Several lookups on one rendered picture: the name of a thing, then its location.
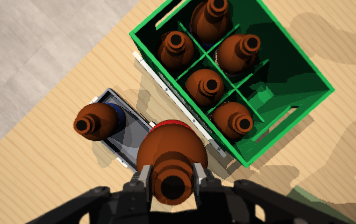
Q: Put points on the dark grey tray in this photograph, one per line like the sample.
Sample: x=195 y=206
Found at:
x=125 y=144

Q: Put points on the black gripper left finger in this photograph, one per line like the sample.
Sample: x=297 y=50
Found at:
x=127 y=207

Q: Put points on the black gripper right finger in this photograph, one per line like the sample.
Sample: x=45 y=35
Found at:
x=215 y=202

